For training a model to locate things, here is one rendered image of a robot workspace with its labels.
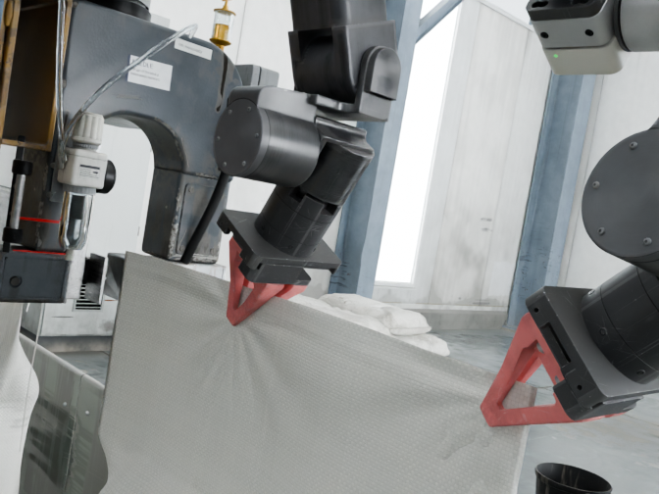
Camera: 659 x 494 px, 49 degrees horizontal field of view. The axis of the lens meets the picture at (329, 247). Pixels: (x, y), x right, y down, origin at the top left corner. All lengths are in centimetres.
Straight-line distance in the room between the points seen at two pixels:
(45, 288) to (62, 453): 87
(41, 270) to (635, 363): 62
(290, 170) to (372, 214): 603
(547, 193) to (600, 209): 905
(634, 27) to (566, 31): 7
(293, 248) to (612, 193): 33
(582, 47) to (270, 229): 47
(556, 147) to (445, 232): 208
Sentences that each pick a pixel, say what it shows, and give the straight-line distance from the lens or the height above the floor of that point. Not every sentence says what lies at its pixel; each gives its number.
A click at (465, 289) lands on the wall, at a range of 856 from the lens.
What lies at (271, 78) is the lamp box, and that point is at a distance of 99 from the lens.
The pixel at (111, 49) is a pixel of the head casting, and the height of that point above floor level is 130.
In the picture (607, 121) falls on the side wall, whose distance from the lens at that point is 949.
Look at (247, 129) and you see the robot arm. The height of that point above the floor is 121.
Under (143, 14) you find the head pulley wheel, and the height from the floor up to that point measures 135.
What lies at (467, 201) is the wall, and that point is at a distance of 832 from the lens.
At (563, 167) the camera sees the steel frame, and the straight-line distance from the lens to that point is 934.
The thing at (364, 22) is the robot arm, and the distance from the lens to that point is 59.
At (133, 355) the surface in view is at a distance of 81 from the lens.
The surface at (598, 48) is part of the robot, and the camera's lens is 91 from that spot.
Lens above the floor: 117
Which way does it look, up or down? 3 degrees down
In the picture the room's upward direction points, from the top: 10 degrees clockwise
